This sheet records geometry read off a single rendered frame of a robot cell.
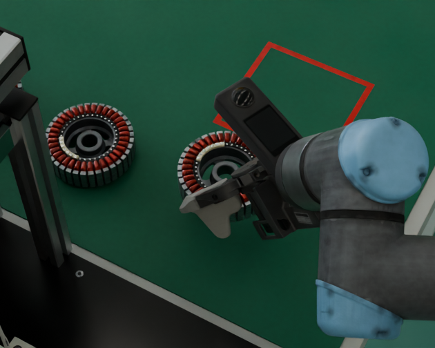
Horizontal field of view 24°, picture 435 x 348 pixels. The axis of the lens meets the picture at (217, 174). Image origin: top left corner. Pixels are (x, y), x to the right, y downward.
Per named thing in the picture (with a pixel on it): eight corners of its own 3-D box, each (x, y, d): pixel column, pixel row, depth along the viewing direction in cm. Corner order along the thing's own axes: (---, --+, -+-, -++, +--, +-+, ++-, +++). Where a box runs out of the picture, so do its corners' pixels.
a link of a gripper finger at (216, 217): (189, 255, 114) (250, 230, 109) (163, 210, 113) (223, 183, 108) (202, 244, 116) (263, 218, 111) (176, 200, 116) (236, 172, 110)
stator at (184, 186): (292, 192, 119) (294, 173, 116) (217, 241, 115) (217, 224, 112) (233, 132, 124) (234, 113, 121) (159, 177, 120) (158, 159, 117)
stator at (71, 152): (104, 104, 133) (101, 86, 130) (152, 160, 128) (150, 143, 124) (31, 145, 129) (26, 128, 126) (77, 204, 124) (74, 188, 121)
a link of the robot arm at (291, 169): (284, 155, 94) (348, 113, 97) (264, 160, 98) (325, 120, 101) (324, 224, 95) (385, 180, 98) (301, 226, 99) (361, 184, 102)
